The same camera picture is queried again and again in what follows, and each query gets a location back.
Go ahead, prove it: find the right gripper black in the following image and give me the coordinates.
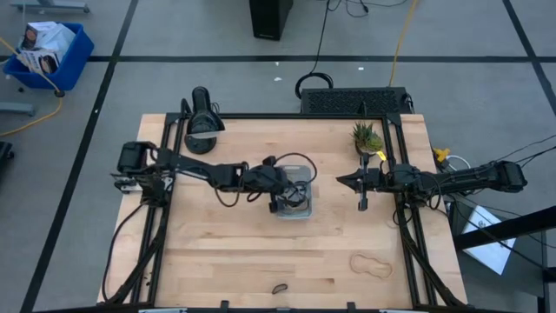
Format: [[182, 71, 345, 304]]
[[336, 151, 394, 213]]

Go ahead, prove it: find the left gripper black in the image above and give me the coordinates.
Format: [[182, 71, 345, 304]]
[[243, 154, 306, 215]]

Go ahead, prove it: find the potted green succulent plant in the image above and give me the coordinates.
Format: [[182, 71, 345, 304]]
[[350, 121, 386, 157]]

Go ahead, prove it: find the black vented case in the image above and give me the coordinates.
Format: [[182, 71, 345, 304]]
[[299, 86, 415, 116]]

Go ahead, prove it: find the yellow plug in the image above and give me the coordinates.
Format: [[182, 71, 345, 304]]
[[432, 147, 453, 164]]

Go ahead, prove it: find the black stand beam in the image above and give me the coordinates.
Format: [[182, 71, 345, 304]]
[[453, 205, 556, 252]]

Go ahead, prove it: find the white paper sheet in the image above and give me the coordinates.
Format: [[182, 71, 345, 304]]
[[461, 204, 518, 276]]

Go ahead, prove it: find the black computer tower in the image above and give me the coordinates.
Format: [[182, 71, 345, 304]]
[[248, 0, 295, 42]]

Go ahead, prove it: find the blue plastic tote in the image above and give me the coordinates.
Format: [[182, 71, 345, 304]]
[[3, 21, 96, 92]]

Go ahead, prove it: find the white printed paper bag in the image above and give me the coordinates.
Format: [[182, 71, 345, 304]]
[[17, 20, 77, 75]]

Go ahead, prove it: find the grey metal table foot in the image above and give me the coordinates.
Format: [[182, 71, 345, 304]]
[[0, 101, 36, 117], [10, 0, 91, 14]]

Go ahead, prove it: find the white plastic handled bin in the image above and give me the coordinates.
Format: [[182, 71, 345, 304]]
[[275, 163, 314, 220]]

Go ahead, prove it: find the black aluminium table frame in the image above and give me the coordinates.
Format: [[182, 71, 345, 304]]
[[97, 111, 469, 312]]

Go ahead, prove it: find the white cable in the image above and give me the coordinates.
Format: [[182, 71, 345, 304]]
[[446, 154, 473, 174]]

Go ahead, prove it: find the yellow power cable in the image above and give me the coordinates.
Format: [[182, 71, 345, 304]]
[[387, 0, 420, 88], [0, 37, 65, 138]]

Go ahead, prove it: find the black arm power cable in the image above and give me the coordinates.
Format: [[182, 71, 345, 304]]
[[101, 202, 151, 304]]

